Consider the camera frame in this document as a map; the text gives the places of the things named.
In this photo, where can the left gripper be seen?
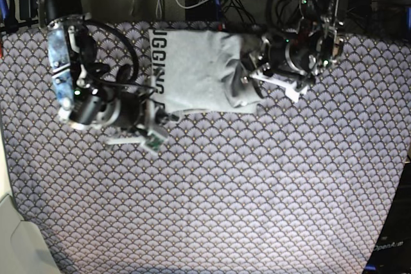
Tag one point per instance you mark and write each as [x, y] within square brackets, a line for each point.
[299, 55]

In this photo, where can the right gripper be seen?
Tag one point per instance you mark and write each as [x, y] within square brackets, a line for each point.
[135, 113]

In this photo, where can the grey T-shirt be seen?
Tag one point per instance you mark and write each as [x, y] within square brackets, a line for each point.
[200, 71]

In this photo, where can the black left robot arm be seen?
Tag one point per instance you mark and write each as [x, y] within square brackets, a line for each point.
[316, 17]

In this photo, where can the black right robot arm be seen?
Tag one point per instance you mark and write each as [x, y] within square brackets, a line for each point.
[86, 99]

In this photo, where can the black adapter box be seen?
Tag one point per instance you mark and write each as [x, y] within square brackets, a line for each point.
[205, 12]

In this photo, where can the fan-patterned table cloth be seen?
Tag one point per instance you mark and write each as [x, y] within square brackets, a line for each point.
[297, 188]

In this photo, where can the grey plastic bin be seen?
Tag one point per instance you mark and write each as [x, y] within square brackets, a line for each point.
[23, 248]

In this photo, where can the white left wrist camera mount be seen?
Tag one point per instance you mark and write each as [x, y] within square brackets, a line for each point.
[293, 84]

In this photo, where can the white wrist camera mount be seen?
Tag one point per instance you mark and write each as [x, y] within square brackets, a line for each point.
[153, 142]
[293, 84]

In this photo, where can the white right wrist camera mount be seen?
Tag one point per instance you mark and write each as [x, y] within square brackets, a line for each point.
[153, 142]

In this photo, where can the black OpenArm base plate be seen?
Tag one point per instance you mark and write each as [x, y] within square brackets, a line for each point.
[391, 253]

